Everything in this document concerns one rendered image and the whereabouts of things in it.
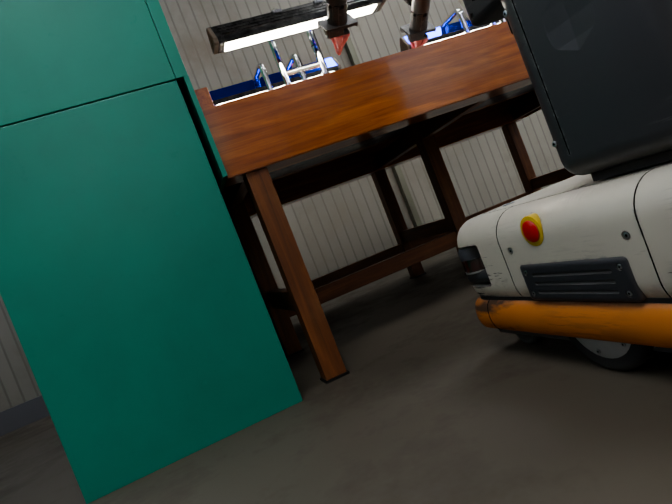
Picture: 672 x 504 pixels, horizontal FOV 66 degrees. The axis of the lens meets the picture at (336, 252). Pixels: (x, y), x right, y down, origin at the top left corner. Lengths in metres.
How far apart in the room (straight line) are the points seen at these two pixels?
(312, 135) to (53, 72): 0.62
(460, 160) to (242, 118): 2.67
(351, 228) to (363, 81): 2.07
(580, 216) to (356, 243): 2.75
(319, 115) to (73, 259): 0.70
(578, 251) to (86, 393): 1.03
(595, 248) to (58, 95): 1.15
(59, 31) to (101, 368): 0.77
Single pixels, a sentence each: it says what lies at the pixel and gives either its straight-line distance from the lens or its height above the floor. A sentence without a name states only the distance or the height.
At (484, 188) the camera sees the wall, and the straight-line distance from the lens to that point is 3.94.
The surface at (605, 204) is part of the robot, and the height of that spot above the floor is 0.26.
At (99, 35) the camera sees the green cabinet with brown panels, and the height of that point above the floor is 0.98.
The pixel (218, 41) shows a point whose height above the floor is 1.05.
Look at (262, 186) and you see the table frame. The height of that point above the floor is 0.53.
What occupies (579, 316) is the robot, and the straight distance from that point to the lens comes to 0.88.
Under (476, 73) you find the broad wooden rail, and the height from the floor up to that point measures 0.64.
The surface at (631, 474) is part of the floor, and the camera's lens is 0.67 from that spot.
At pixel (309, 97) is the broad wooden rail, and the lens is 1.44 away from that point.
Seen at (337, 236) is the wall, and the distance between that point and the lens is 3.44.
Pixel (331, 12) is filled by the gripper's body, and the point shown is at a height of 0.93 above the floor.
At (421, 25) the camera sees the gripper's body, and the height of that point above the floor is 0.87.
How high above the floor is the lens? 0.34
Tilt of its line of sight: 2 degrees down
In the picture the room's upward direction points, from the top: 21 degrees counter-clockwise
